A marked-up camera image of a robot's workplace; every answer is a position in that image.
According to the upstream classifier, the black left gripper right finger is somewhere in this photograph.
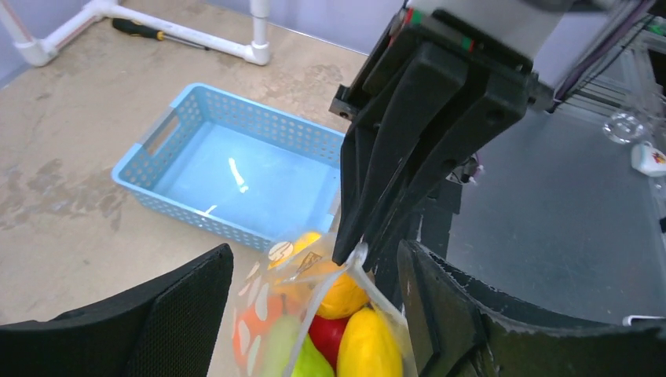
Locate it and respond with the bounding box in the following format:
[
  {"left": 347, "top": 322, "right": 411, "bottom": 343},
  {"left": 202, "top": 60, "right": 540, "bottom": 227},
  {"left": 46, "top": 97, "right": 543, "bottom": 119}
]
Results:
[{"left": 397, "top": 240, "right": 665, "bottom": 376}]

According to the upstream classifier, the yellow black screwdriver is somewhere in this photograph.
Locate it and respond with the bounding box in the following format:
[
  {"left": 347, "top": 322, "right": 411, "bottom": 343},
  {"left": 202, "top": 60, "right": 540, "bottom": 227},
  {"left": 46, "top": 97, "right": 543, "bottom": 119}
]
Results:
[{"left": 112, "top": 18, "right": 210, "bottom": 51}]

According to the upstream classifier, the elongated yellow mango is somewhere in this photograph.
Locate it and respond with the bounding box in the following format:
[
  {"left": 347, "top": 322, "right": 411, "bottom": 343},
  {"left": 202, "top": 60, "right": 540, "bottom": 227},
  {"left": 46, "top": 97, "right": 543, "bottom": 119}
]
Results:
[{"left": 336, "top": 307, "right": 403, "bottom": 377}]

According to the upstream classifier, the clear polka dot zip bag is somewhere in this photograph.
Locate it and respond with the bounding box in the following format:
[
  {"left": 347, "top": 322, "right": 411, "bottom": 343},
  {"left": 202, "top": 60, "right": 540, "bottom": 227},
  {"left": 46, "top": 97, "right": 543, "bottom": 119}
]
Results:
[{"left": 229, "top": 232, "right": 417, "bottom": 376}]

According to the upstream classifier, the round yellow lemon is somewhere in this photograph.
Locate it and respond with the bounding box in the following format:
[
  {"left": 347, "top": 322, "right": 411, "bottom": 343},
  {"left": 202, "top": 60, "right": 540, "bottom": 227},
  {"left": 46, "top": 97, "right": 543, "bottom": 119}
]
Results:
[{"left": 268, "top": 232, "right": 321, "bottom": 269}]

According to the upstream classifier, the aluminium extrusion frame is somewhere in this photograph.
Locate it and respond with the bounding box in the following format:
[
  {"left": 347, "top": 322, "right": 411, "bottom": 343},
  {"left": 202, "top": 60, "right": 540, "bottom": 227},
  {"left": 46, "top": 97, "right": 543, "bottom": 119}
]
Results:
[{"left": 559, "top": 26, "right": 666, "bottom": 230}]

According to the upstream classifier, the light blue plastic basket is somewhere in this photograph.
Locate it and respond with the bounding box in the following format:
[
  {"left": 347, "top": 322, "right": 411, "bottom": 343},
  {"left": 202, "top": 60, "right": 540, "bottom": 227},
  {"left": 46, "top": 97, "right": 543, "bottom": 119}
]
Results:
[{"left": 112, "top": 83, "right": 343, "bottom": 251}]

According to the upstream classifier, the orange fruit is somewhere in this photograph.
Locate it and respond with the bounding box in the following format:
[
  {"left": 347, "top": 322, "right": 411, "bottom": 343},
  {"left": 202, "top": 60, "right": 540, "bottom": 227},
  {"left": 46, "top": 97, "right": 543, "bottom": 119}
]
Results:
[{"left": 232, "top": 294, "right": 300, "bottom": 376}]

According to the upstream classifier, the white PVC pipe frame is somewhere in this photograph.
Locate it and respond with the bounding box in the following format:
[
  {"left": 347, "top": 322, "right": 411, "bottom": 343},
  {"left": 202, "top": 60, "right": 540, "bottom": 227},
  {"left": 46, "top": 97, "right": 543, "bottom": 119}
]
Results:
[{"left": 1, "top": 0, "right": 271, "bottom": 67}]

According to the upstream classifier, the white printed mug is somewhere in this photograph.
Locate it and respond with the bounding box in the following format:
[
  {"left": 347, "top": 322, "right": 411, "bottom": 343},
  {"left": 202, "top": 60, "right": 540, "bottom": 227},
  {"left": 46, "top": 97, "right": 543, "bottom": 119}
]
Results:
[{"left": 631, "top": 141, "right": 665, "bottom": 178}]

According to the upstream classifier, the white smartphone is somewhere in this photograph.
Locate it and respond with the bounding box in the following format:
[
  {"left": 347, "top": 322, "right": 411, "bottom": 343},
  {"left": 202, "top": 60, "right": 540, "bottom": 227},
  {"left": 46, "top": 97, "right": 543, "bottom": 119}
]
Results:
[{"left": 622, "top": 314, "right": 665, "bottom": 327}]

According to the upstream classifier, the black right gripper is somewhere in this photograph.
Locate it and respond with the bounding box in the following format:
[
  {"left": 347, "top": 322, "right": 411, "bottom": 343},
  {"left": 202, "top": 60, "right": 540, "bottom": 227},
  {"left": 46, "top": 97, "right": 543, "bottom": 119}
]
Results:
[{"left": 330, "top": 8, "right": 536, "bottom": 269}]

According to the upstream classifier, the yellow-orange potato-like fruit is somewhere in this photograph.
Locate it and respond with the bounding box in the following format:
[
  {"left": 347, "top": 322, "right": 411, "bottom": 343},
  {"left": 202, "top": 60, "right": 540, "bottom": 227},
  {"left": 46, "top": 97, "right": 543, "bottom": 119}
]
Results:
[{"left": 280, "top": 260, "right": 371, "bottom": 320}]

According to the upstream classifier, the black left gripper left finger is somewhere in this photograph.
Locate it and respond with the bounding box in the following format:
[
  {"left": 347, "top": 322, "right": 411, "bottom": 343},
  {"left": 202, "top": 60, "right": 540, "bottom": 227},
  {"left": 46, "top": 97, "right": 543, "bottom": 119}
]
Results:
[{"left": 1, "top": 243, "right": 234, "bottom": 376}]

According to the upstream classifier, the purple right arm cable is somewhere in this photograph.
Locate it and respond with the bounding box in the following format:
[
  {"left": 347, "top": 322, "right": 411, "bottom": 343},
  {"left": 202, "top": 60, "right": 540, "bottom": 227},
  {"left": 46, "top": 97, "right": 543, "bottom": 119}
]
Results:
[{"left": 551, "top": 0, "right": 657, "bottom": 113}]

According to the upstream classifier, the green pear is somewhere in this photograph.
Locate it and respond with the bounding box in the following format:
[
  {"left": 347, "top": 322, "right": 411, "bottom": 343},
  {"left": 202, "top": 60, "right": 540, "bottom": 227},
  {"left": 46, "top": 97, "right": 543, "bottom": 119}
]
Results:
[{"left": 260, "top": 312, "right": 337, "bottom": 377}]

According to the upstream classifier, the clear glass beaker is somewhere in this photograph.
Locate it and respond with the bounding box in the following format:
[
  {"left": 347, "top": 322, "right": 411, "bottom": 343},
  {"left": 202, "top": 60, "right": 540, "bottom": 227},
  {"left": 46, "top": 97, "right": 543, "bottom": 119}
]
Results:
[{"left": 602, "top": 110, "right": 649, "bottom": 145}]

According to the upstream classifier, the red textured strawberry fruit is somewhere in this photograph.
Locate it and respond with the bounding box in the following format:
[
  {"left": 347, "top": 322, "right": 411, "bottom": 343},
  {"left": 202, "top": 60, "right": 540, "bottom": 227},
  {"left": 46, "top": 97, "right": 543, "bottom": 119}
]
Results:
[{"left": 309, "top": 315, "right": 349, "bottom": 370}]

